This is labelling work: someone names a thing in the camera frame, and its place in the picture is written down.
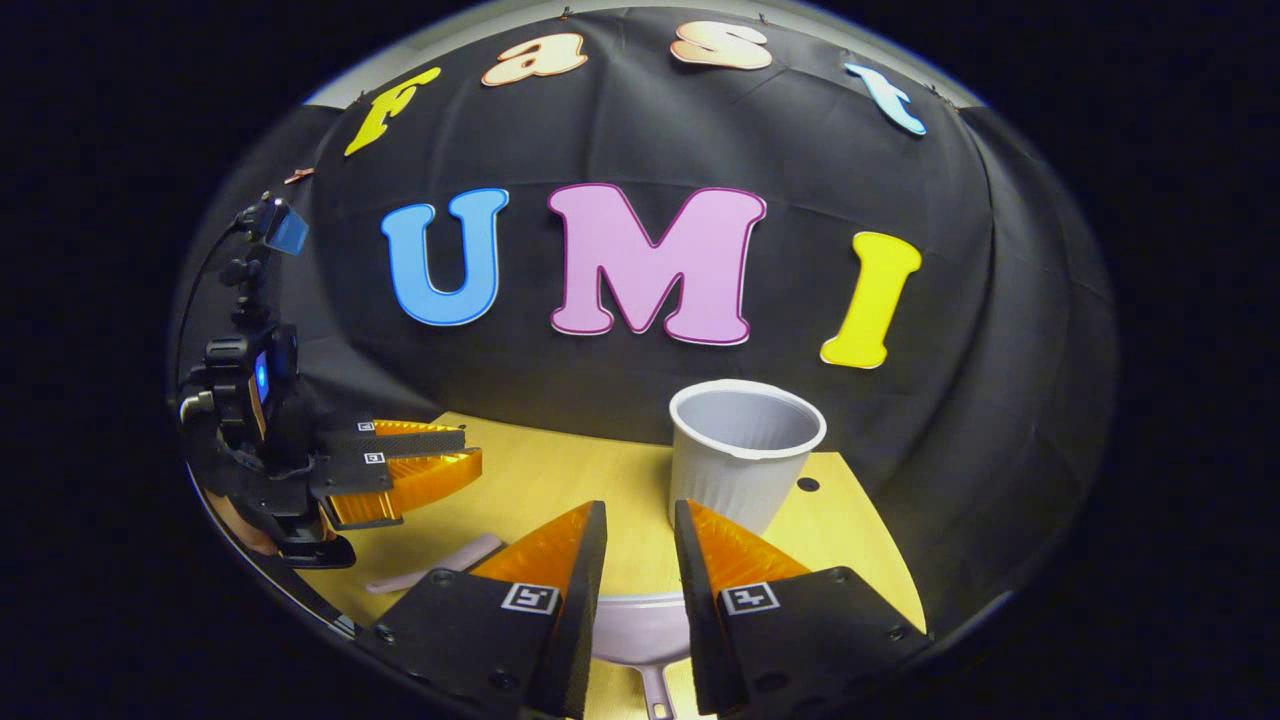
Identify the white ribbed garbage bin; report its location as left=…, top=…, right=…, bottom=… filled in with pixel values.
left=668, top=378, right=828, bottom=536

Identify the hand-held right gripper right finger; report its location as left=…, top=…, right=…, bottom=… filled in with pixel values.
left=673, top=500, right=936, bottom=717

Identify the pink plastic dustpan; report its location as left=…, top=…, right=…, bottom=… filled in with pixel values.
left=590, top=593, right=693, bottom=720

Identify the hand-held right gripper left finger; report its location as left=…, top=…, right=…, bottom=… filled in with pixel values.
left=355, top=500, right=609, bottom=720

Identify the black cable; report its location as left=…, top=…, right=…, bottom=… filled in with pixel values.
left=173, top=218, right=251, bottom=401

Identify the yellow wooden desktop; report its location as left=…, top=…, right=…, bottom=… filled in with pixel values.
left=295, top=410, right=929, bottom=720

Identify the row of small metal clips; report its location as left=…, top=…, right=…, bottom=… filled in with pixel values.
left=285, top=8, right=961, bottom=186

